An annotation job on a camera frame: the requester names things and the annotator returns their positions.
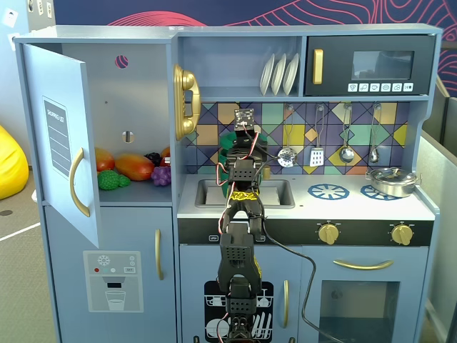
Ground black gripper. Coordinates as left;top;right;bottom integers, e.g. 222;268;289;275
226;129;269;162

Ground steel pot lid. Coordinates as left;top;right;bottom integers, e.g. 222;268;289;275
369;166;417;184

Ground green printed container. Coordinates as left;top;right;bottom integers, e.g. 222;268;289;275
218;149;266;199

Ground steel skimmer spoon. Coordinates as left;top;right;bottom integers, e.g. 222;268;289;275
277;104;298;168

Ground grey sink basin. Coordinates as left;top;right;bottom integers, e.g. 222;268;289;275
194;178;297;210

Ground steel slotted spatula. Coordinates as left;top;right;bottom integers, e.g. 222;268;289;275
308;104;326;168

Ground white toy plate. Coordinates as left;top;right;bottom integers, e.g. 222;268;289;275
271;53;288;96
259;53;276;96
282;52;301;96

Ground purple toy grapes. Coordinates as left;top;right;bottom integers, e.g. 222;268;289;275
150;166;173;187

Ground gold toy telephone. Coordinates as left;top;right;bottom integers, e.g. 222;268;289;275
173;63;202;141

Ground steel ladle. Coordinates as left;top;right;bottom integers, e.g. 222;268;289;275
338;103;356;164

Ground large toy mango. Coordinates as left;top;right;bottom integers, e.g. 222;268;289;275
114;153;156;182

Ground gold stove knob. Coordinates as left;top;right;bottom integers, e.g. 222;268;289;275
317;223;341;246
391;224;415;247

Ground blue toy kitchen unit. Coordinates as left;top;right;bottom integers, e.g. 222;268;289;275
14;24;443;343

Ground black toy microwave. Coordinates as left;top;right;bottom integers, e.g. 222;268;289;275
303;34;437;97

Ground steel serving spoon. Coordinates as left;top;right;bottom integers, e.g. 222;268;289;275
368;103;382;164

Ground green toy broccoli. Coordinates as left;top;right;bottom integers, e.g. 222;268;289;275
96;169;131;192

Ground small toy mango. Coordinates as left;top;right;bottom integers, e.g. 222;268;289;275
94;146;116;174

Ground blue freezer door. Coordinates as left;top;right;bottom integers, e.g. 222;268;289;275
44;206;178;343

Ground steel cooking pot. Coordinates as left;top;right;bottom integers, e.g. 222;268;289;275
365;170;423;199

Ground blue oven door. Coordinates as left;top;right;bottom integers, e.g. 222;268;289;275
301;246;430;343

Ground black dishwasher sticker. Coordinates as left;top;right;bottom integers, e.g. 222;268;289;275
204;280;274;343

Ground grey shopping list sticker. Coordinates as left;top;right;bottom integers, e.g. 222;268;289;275
42;95;71;180

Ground grey partition panel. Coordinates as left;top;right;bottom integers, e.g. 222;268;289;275
416;76;457;343

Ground grey water dispenser sticker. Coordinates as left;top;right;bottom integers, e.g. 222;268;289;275
83;249;145;314

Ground blue fridge door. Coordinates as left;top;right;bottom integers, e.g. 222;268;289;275
21;43;101;248

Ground yellow beanbag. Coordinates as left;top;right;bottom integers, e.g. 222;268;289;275
0;125;30;201

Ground small wrist camera board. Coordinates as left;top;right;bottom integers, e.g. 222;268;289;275
233;108;256;131

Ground black power cable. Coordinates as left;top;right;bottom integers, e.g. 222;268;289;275
262;234;346;343

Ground gold straight freezer handle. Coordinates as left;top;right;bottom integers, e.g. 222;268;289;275
154;228;165;281

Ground gold dishwasher handle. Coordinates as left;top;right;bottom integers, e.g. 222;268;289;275
282;279;290;329

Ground gold oven handle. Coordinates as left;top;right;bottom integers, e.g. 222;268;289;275
333;259;395;272

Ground gold curved fridge handle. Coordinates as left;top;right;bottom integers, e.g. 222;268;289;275
69;147;91;218

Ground white wall socket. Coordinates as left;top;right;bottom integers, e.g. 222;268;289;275
1;7;19;28

